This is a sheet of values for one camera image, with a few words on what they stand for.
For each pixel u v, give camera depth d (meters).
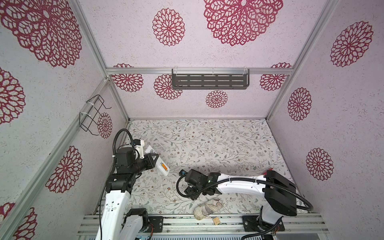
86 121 0.78
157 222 0.74
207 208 0.76
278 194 0.44
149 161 0.64
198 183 0.61
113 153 0.53
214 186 0.56
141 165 0.62
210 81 1.00
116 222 0.42
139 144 0.66
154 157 0.71
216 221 0.75
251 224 0.78
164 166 0.76
